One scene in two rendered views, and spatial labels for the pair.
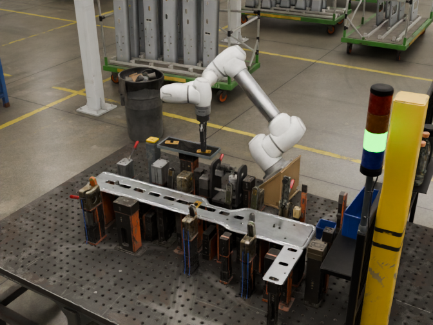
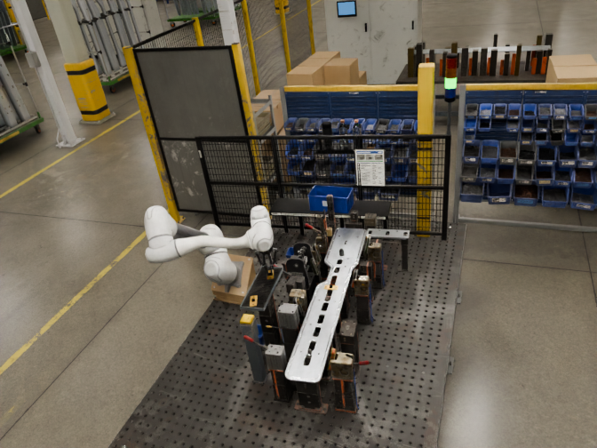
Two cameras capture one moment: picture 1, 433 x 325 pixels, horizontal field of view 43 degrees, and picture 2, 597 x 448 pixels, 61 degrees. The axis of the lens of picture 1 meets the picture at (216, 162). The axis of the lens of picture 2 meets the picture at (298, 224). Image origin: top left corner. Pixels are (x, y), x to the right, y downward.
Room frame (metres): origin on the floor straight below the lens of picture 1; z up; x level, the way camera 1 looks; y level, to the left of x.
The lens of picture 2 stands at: (3.09, 2.45, 2.93)
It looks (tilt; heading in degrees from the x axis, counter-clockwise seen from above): 31 degrees down; 262
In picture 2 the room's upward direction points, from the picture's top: 8 degrees counter-clockwise
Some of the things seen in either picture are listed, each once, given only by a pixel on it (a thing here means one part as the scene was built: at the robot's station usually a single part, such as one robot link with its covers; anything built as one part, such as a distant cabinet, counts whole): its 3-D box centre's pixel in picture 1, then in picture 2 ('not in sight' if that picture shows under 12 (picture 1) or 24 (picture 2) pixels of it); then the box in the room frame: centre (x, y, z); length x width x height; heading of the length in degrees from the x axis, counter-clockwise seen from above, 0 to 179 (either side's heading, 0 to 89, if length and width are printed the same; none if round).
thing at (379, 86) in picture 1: (370, 169); (449, 99); (1.58, -0.50, 1.79); 0.07 x 0.07 x 0.57
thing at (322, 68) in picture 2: not in sight; (330, 97); (1.31, -4.77, 0.52); 1.20 x 0.80 x 1.05; 55
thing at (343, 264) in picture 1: (366, 225); (330, 208); (2.38, -0.77, 1.01); 0.90 x 0.22 x 0.03; 153
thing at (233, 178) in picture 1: (228, 200); (303, 282); (2.75, -0.07, 0.94); 0.18 x 0.13 x 0.49; 63
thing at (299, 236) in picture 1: (192, 206); (331, 290); (2.61, 0.14, 1.00); 1.38 x 0.22 x 0.02; 63
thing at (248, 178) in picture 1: (248, 209); not in sight; (2.70, -0.18, 0.91); 0.07 x 0.05 x 0.42; 153
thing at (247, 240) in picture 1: (247, 265); (375, 266); (2.24, -0.15, 0.87); 0.12 x 0.09 x 0.35; 153
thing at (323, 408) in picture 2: (106, 202); (308, 388); (2.90, 0.68, 0.84); 0.18 x 0.06 x 0.29; 153
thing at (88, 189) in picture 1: (93, 214); (345, 382); (2.72, 0.72, 0.88); 0.15 x 0.11 x 0.36; 153
